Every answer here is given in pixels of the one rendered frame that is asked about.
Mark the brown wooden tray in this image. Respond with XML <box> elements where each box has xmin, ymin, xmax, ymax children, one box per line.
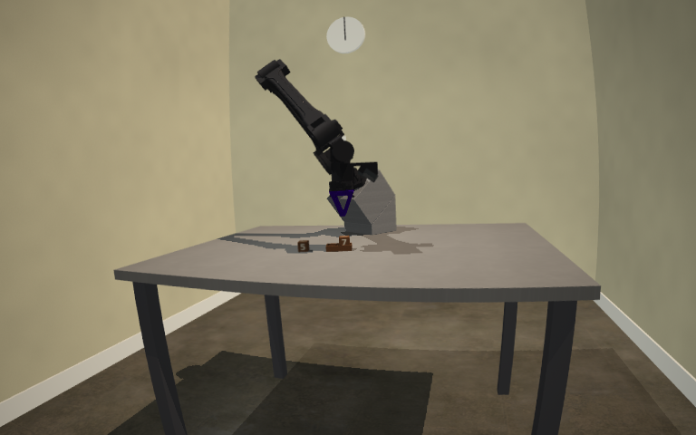
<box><xmin>326</xmin><ymin>243</ymin><xmax>352</xmax><ymax>252</ymax></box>

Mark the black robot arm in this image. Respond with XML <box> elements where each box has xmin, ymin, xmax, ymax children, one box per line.
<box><xmin>255</xmin><ymin>59</ymin><xmax>378</xmax><ymax>189</ymax></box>

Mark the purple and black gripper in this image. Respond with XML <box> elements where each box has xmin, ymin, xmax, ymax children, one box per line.
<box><xmin>329</xmin><ymin>161</ymin><xmax>354</xmax><ymax>217</ymax></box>

